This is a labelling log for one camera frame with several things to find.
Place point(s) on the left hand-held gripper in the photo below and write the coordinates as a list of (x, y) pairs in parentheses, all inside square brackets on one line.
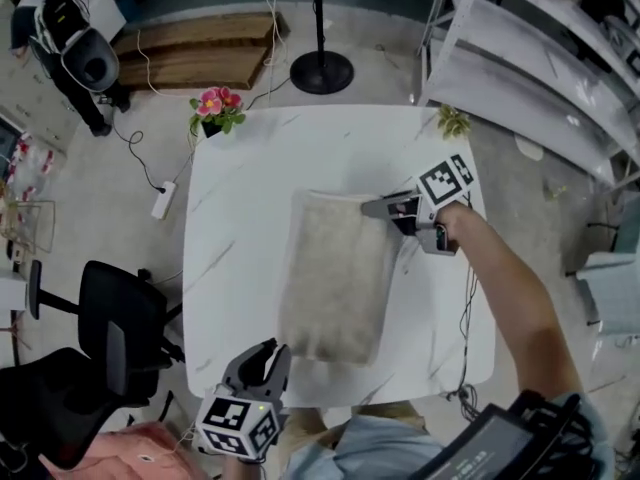
[(225, 415)]

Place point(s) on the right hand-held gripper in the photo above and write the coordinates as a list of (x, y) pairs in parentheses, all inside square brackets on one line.
[(442, 183)]

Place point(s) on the beige towel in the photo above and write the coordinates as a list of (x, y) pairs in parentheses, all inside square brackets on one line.
[(335, 278)]

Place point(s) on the person's right forearm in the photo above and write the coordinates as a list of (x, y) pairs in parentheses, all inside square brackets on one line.
[(520, 308)]

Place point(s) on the person's left forearm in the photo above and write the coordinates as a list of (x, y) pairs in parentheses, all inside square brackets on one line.
[(247, 470)]

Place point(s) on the small green potted plant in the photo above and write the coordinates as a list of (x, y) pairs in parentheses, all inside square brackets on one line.
[(452, 123)]

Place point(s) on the person's light blue shirt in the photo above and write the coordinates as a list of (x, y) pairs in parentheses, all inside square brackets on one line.
[(370, 453)]

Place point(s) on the black standing fan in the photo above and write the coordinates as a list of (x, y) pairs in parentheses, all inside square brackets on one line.
[(320, 73)]

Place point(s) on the pink cloth bag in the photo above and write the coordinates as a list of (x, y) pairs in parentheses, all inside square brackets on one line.
[(125, 453)]

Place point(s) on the black office chair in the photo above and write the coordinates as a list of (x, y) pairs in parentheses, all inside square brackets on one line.
[(120, 298)]

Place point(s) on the small green bottle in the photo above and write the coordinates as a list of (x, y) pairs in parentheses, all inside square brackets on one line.
[(556, 193)]

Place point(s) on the white metal shelving unit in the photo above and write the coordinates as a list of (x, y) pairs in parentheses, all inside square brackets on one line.
[(525, 78)]

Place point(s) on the white power strip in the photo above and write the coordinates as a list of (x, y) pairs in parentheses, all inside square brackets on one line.
[(164, 200)]

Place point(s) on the pink flower potted plant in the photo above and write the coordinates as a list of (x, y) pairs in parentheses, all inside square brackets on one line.
[(215, 100)]

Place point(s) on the light blue covered table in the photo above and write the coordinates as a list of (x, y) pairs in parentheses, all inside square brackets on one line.
[(615, 288)]

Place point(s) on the wooden step platform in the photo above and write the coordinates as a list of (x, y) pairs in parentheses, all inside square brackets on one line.
[(200, 53)]

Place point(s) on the black chest-worn tablet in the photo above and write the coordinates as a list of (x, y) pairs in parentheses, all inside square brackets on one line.
[(490, 448)]

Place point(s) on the pile of clear water bottles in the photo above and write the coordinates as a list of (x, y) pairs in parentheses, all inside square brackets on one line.
[(30, 168)]

